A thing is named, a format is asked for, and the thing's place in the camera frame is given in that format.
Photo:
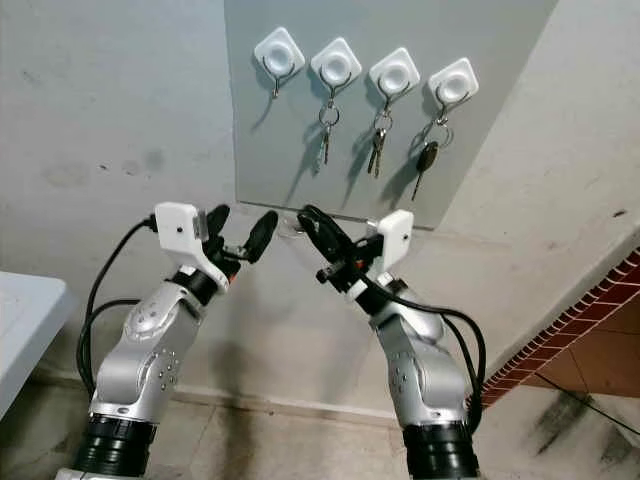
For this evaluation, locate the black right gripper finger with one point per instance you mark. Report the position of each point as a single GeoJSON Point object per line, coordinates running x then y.
{"type": "Point", "coordinates": [322, 244]}
{"type": "Point", "coordinates": [328, 222]}

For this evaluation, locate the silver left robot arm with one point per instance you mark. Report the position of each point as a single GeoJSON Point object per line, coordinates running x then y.
{"type": "Point", "coordinates": [145, 350]}

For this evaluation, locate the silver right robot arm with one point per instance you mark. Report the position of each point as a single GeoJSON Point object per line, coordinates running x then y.
{"type": "Point", "coordinates": [425, 370]}

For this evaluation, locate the black head car key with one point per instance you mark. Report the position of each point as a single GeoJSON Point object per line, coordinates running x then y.
{"type": "Point", "coordinates": [428, 158]}

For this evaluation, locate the red brick tile edging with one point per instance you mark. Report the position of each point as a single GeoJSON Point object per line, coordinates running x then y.
{"type": "Point", "coordinates": [560, 330]}

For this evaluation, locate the white folding table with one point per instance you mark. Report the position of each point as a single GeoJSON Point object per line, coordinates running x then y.
{"type": "Point", "coordinates": [25, 330]}

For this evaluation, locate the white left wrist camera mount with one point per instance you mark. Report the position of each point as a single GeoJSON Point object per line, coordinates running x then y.
{"type": "Point", "coordinates": [180, 230]}

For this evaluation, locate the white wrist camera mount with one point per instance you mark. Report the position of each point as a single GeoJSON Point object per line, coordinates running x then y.
{"type": "Point", "coordinates": [396, 236]}
{"type": "Point", "coordinates": [180, 230]}

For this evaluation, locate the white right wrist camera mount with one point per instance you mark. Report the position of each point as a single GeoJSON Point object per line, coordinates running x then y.
{"type": "Point", "coordinates": [396, 236]}

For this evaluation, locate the white square wall hook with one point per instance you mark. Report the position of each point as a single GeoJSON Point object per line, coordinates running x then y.
{"type": "Point", "coordinates": [453, 84]}
{"type": "Point", "coordinates": [394, 74]}
{"type": "Point", "coordinates": [336, 64]}
{"type": "Point", "coordinates": [279, 52]}

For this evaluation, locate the grey wall board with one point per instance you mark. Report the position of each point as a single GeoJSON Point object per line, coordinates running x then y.
{"type": "Point", "coordinates": [510, 30]}

